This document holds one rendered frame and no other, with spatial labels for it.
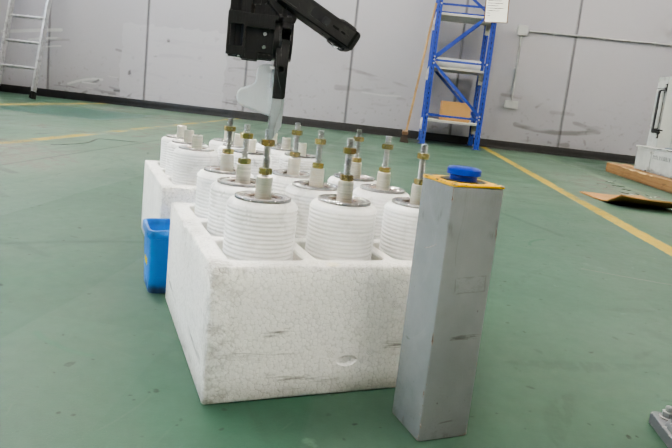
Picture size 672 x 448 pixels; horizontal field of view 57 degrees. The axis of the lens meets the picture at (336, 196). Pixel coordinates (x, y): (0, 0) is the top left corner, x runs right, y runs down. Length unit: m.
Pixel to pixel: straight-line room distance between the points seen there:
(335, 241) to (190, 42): 6.77
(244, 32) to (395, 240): 0.35
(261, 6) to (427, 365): 0.48
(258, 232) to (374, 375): 0.26
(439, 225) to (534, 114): 6.55
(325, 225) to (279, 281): 0.11
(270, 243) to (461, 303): 0.25
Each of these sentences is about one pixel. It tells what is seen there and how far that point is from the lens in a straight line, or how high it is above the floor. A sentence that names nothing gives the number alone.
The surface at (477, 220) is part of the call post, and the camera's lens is 0.73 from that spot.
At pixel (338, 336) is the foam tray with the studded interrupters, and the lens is 0.84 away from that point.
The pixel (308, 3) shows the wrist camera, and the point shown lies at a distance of 0.80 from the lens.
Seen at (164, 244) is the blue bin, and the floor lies 0.09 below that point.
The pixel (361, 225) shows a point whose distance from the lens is 0.84.
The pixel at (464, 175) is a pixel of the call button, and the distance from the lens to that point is 0.73.
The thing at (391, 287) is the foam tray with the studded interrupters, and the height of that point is 0.15.
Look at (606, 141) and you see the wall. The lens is 7.46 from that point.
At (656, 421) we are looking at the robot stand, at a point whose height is 0.01.
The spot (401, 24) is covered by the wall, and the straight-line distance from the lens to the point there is 7.15.
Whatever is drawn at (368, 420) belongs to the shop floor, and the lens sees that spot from 0.83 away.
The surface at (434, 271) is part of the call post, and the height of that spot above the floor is 0.21.
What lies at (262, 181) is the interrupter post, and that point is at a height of 0.28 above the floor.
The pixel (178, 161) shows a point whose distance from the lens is 1.33.
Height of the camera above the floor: 0.40
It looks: 9 degrees down
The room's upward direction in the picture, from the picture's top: 6 degrees clockwise
